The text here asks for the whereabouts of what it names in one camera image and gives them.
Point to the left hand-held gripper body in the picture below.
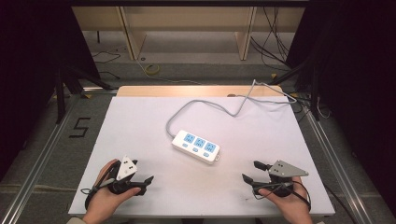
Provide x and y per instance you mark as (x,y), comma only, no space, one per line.
(126,170)

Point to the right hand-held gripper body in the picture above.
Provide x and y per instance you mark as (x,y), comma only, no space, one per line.
(285,169)

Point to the yellow tape roll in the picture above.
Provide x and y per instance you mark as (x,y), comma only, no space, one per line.
(152,69)

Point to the aluminium floor rail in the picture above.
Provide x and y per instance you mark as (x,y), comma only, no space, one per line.
(336,161)
(37,161)

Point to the person's right hand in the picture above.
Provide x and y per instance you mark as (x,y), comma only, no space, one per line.
(295,205)

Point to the black metal stand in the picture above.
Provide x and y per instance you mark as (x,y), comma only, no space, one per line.
(314,90)
(60,93)

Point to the white power strip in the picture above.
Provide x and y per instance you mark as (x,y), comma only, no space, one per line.
(196,152)

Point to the dark curtain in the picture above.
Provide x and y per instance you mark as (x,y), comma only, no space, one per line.
(28,62)
(358,77)

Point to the person's left hand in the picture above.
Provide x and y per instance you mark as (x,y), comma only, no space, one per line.
(104,199)

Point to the light wooden shelf unit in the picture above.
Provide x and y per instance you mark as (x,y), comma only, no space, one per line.
(193,18)

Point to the white table cover sheet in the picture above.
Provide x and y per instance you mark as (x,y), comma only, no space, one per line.
(255,133)

